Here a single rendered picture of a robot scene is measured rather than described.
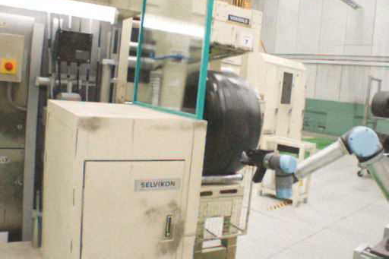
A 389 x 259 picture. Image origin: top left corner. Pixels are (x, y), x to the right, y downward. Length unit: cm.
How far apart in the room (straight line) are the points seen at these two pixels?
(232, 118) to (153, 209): 81
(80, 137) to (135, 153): 16
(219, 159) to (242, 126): 20
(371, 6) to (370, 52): 161
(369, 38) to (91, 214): 1301
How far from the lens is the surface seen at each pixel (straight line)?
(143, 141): 104
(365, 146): 159
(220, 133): 177
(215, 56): 241
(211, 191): 195
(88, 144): 99
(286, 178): 164
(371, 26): 1373
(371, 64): 1342
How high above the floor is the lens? 137
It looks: 4 degrees down
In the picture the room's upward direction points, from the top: 6 degrees clockwise
